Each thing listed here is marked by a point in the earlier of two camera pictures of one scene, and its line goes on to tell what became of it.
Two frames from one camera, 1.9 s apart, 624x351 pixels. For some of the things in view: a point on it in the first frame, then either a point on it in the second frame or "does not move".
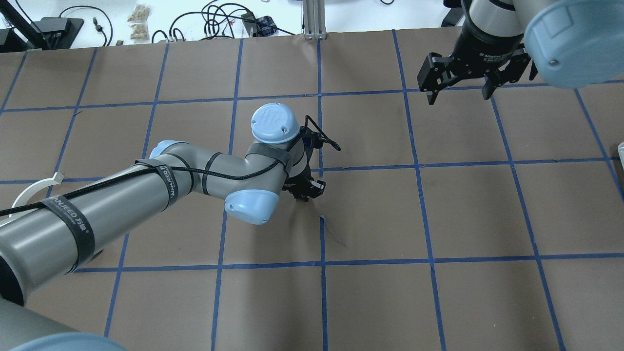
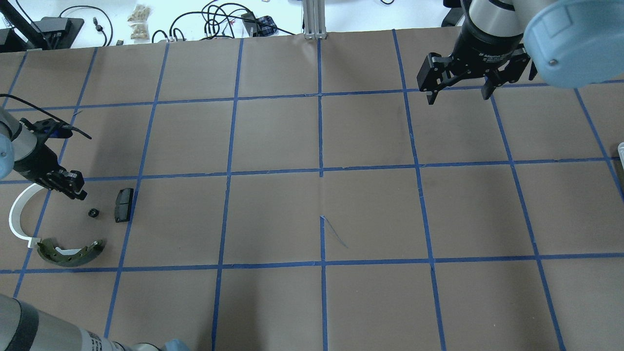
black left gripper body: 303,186 → 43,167
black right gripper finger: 487,90 does not move
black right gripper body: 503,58 does not move
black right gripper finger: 432,97 does not move
